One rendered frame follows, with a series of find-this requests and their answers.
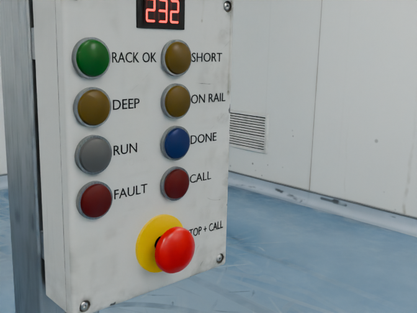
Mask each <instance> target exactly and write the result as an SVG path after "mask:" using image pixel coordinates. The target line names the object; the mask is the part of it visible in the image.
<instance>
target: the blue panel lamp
mask: <svg viewBox="0 0 417 313"><path fill-rule="evenodd" d="M189 144H190V140H189V136H188V134H187V132H186V131H185V130H184V129H181V128H175V129H172V131H170V133H168V135H167V137H166V140H165V144H164V147H165V150H166V153H167V155H168V156H169V157H170V158H173V159H177V158H180V157H183V156H184V155H185V154H186V153H187V151H188V149H189Z"/></svg>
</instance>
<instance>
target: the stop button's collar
mask: <svg viewBox="0 0 417 313"><path fill-rule="evenodd" d="M210 225H212V223H211V224H210ZM210 225H209V231H213V230H214V228H216V229H220V228H223V227H221V225H222V221H220V227H219V228H218V224H217V226H216V222H215V224H214V227H213V229H212V230H210ZM173 227H183V226H182V224H181V222H180V221H179V220H178V219H177V218H175V217H174V216H172V215H169V214H161V215H157V216H155V217H154V218H152V219H151V220H149V221H148V222H147V223H146V224H145V225H144V227H143V228H142V229H141V231H140V233H139V235H138V238H137V242H136V247H135V252H136V257H137V260H138V263H139V264H140V266H141V267H142V268H144V269H145V270H147V271H149V272H152V273H158V272H162V270H161V269H159V268H158V266H157V264H156V262H155V242H156V240H157V238H158V237H160V236H161V235H163V234H164V233H165V232H166V231H167V230H169V229H170V228H173ZM195 229H197V234H198V228H195ZM195 229H194V230H195ZM193 234H194V231H193ZM197 234H196V235H197ZM196 235H195V234H194V236H196Z"/></svg>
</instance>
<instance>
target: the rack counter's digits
mask: <svg viewBox="0 0 417 313"><path fill-rule="evenodd" d="M180 10H181V0H145V23H154V24H177V25H180Z"/></svg>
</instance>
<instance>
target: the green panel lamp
mask: <svg viewBox="0 0 417 313"><path fill-rule="evenodd" d="M76 62H77V65H78V67H79V69H80V70H81V72H82V73H84V74H85V75H86V76H90V77H96V76H99V75H101V74H102V73H103V72H105V70H106V69H107V67H108V65H109V53H108V51H107V49H106V47H105V46H104V45H103V44H102V43H101V42H100V41H98V40H94V39H90V40H87V41H85V42H83V43H82V44H81V45H80V46H79V48H78V51H77V54H76Z"/></svg>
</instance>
